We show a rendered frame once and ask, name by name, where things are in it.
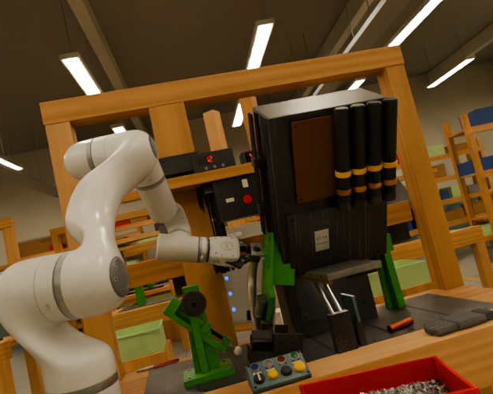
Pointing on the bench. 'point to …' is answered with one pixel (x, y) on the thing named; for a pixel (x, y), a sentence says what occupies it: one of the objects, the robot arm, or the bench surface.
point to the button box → (278, 373)
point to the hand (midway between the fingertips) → (253, 254)
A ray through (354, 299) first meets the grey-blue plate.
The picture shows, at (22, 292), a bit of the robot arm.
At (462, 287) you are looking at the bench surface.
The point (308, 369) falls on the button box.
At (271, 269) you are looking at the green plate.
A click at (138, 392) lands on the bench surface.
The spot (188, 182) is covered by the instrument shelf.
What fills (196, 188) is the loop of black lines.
